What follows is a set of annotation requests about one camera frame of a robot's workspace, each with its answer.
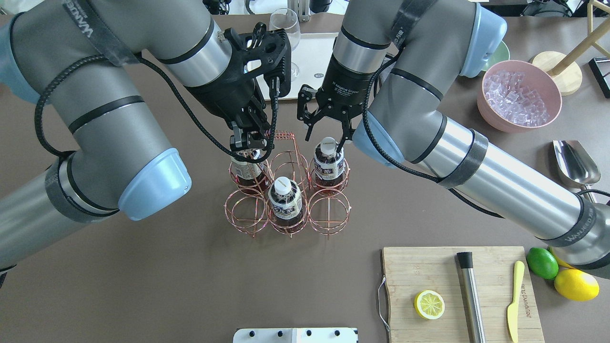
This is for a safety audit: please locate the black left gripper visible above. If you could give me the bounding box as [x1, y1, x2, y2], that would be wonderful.
[183, 72, 273, 152]

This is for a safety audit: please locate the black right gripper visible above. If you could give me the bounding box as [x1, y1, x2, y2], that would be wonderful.
[296, 60, 373, 151]

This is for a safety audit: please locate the tea bottle taken out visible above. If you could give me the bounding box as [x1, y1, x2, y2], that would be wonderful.
[314, 137, 345, 189]

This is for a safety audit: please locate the copper wire bottle basket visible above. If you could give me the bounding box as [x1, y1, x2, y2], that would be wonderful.
[223, 131, 351, 237]

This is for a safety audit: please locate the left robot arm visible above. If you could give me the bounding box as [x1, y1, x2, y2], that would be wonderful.
[1, 0, 288, 278]

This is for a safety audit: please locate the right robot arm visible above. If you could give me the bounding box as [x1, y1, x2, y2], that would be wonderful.
[317, 0, 610, 279]

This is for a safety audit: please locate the cream rabbit tray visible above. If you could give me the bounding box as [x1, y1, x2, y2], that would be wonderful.
[280, 32, 338, 100]

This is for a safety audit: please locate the clear wine glass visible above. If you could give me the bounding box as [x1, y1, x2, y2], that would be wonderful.
[269, 7, 301, 52]

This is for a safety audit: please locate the bamboo cutting board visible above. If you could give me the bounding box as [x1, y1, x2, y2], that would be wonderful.
[383, 247, 526, 343]

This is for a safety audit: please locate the green bowl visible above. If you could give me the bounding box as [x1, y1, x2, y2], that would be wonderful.
[481, 41, 510, 71]

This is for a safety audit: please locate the pink bowl with ice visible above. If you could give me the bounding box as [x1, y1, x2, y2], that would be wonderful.
[477, 60, 562, 133]

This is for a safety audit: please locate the half lemon slice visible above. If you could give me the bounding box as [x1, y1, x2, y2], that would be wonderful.
[414, 290, 445, 320]

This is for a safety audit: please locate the wooden glass drying rack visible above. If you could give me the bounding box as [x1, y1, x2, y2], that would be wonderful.
[530, 0, 610, 96]

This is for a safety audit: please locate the steel ice scoop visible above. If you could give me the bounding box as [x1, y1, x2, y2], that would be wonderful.
[553, 140, 601, 190]

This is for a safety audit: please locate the steel muddler black tip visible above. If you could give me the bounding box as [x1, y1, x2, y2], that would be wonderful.
[456, 252, 487, 343]

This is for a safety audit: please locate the green lime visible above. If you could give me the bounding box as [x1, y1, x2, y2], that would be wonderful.
[526, 247, 559, 280]

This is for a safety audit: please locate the yellow plastic knife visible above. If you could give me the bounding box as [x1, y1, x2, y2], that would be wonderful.
[506, 260, 525, 343]

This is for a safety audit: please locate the black mirror tray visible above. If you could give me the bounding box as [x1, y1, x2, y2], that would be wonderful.
[588, 57, 610, 99]

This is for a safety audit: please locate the yellow lemon upper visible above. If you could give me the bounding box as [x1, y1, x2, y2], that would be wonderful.
[547, 246, 575, 269]

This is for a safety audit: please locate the yellow lemon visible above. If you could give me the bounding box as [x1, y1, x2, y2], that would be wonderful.
[547, 246, 575, 269]
[554, 269, 600, 302]

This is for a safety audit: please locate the yellow lemon lower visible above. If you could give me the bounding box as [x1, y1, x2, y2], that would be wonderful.
[554, 269, 600, 302]

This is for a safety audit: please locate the tea bottle by handle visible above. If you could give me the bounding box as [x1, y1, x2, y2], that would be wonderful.
[231, 158, 270, 190]

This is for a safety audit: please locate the tea bottle near pedestal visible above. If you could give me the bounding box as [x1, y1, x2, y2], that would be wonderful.
[268, 176, 303, 227]

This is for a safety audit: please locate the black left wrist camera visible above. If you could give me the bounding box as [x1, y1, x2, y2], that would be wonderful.
[219, 22, 292, 98]

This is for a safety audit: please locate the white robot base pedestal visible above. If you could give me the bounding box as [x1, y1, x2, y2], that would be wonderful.
[233, 327, 359, 343]

